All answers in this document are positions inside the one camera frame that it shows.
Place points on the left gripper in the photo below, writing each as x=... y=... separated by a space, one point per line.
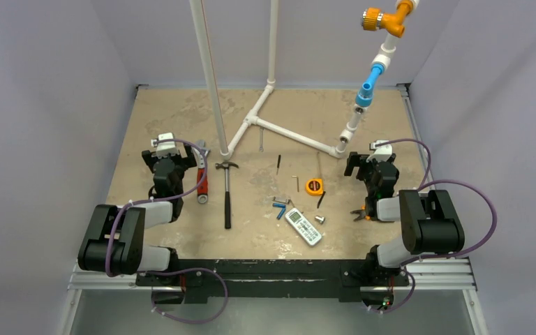
x=149 y=160

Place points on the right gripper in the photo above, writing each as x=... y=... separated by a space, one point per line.
x=368 y=163

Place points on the white remote control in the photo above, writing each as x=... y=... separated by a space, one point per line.
x=303 y=227

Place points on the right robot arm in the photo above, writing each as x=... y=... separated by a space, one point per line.
x=429 y=221

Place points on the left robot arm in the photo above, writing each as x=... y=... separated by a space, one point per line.
x=114 y=240

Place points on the red adjustable wrench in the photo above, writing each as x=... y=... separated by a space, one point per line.
x=202 y=191

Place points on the blue pipe fitting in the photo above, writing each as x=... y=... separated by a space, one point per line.
x=365 y=94

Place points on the orange tape measure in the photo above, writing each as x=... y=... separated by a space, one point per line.
x=314 y=187

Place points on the copper hex key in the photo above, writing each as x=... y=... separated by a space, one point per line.
x=296 y=178

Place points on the small silver spanner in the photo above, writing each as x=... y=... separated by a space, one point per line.
x=261 y=141

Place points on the small black screwdriver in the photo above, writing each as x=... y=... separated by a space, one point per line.
x=278 y=164

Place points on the blue battery lower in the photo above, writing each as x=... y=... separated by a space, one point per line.
x=281 y=213

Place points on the blue battery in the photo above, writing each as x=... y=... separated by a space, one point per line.
x=279 y=205
x=281 y=213

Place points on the blue battery upper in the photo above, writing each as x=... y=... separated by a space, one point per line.
x=279 y=205

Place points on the orange pipe valve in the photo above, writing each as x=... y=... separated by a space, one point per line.
x=374 y=19

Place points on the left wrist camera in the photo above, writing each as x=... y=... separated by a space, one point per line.
x=164 y=145

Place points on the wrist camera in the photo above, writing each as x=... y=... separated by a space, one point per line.
x=164 y=145
x=381 y=151

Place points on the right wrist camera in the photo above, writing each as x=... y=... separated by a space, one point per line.
x=381 y=151

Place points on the orange handled pliers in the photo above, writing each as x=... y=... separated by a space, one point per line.
x=361 y=214

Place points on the black handled hammer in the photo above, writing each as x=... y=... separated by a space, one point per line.
x=226 y=165

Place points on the white pvc pipe frame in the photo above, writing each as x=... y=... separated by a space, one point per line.
x=227 y=148

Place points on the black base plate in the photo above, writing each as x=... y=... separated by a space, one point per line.
x=196 y=280

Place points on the aluminium rail frame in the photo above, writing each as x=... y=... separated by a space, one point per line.
x=432 y=274

